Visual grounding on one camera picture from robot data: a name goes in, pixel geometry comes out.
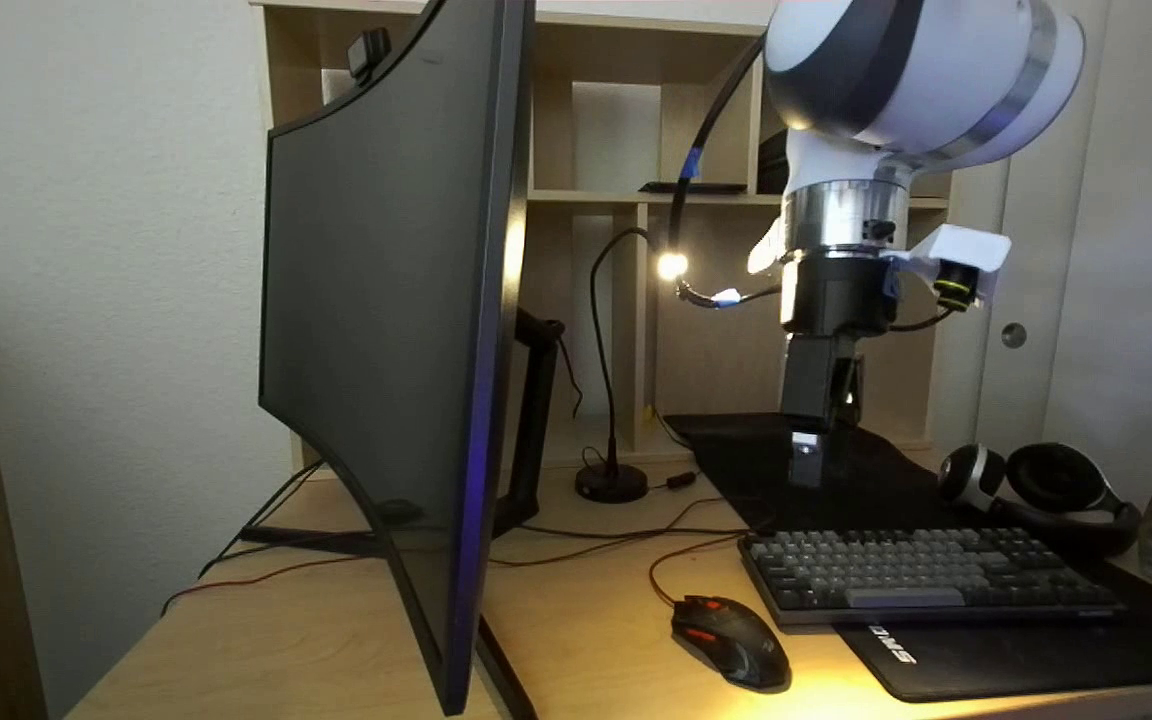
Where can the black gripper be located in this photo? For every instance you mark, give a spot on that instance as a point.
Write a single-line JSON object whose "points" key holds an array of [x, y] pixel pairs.
{"points": [[835, 303]]}

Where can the black red computer mouse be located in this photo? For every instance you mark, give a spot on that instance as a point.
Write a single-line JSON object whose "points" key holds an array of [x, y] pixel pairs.
{"points": [[735, 640]]}

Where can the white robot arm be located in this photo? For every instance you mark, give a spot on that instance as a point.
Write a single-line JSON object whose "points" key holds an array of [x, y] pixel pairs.
{"points": [[879, 94]]}

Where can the black desk mouse pad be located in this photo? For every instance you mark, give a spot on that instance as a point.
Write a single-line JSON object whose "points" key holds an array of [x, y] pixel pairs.
{"points": [[867, 480]]}

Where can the black flat device on shelf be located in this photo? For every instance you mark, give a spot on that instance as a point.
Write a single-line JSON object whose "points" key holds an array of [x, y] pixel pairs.
{"points": [[690, 191]]}

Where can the light wooden shelf unit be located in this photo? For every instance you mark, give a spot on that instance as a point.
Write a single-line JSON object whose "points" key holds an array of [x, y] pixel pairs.
{"points": [[618, 97]]}

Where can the grey mechanical keyboard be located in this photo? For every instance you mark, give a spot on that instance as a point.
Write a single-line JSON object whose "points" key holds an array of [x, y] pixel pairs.
{"points": [[916, 575]]}

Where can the black over-ear headphones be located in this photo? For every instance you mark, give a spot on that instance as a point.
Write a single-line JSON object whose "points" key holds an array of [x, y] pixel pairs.
{"points": [[1045, 485]]}

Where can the black gooseneck desk lamp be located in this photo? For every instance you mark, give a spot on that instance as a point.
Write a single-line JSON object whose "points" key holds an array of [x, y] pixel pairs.
{"points": [[609, 478]]}

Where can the black monitor stand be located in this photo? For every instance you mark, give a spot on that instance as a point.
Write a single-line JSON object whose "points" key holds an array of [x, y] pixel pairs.
{"points": [[521, 426]]}

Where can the large curved black monitor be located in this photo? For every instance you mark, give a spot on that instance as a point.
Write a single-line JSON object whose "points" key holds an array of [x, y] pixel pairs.
{"points": [[423, 408]]}

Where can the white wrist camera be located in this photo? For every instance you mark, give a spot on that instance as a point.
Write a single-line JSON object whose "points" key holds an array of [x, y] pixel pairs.
{"points": [[963, 260]]}

